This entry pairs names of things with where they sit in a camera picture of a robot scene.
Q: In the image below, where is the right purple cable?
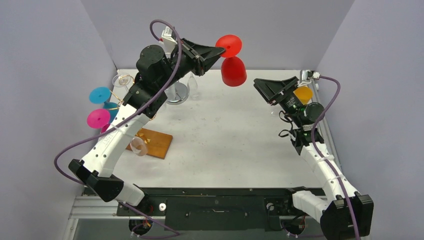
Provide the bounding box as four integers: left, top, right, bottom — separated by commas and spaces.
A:
309, 75, 362, 240

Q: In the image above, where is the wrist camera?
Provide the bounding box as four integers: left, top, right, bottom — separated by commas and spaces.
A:
159, 26, 177, 53
299, 69, 321, 85

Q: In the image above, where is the clear glass on gold rack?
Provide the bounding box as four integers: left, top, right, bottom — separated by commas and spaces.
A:
111, 72, 135, 91

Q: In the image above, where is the red wine glass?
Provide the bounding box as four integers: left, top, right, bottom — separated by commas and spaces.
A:
215, 34, 247, 87

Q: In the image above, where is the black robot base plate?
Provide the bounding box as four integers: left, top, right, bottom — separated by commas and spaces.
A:
136, 187, 302, 232

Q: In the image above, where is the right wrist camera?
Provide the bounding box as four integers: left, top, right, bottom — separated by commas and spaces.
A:
299, 69, 321, 85

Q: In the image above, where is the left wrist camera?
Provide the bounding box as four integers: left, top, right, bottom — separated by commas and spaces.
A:
159, 26, 177, 53

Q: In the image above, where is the clear champagne flute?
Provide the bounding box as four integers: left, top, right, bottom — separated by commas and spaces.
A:
187, 73, 200, 100

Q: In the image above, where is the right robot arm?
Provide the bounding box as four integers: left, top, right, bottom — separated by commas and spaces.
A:
253, 76, 374, 240

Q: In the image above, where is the orange cup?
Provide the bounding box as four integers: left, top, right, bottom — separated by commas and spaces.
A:
293, 86, 314, 105

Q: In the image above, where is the pink wine glass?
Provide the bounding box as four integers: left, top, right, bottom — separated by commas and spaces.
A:
86, 108, 111, 133

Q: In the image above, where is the clear wine glass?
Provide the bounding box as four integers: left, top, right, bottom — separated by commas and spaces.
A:
129, 136, 148, 156

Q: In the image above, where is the gold wire glass rack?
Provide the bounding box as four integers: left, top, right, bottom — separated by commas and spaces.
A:
111, 86, 150, 138

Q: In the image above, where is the silver wire glass rack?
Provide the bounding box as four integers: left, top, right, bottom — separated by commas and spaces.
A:
164, 81, 190, 105

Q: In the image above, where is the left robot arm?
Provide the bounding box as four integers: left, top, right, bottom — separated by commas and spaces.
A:
68, 38, 227, 215

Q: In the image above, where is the aluminium table rail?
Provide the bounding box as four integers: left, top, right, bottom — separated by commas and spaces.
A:
303, 69, 342, 167

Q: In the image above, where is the wooden rack base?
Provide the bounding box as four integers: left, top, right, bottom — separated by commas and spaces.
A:
126, 128, 173, 159

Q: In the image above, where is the blue wine glass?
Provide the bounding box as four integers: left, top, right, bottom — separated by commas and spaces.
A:
88, 86, 120, 123

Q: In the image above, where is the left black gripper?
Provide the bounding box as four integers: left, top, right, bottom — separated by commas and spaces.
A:
157, 38, 226, 91

